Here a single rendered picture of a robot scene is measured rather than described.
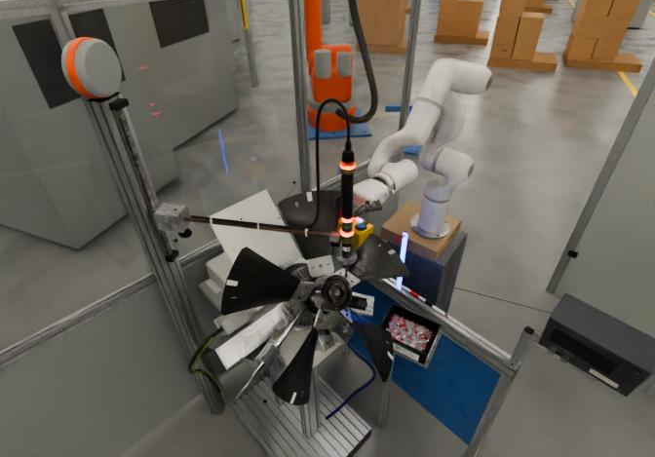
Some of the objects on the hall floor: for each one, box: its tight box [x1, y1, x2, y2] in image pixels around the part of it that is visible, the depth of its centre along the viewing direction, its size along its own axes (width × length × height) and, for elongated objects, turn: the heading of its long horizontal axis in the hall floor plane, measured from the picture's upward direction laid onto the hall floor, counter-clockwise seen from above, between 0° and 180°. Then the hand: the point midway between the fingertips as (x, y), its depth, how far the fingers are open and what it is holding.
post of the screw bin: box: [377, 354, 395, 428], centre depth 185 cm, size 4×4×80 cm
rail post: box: [464, 375, 514, 457], centre depth 171 cm, size 4×4×78 cm
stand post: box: [269, 357, 287, 407], centre depth 184 cm, size 4×9×115 cm, turn 135°
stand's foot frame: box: [231, 374, 371, 457], centre depth 207 cm, size 62×46×8 cm
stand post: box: [299, 365, 321, 438], centre depth 177 cm, size 4×9×91 cm, turn 135°
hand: (346, 207), depth 117 cm, fingers open, 8 cm apart
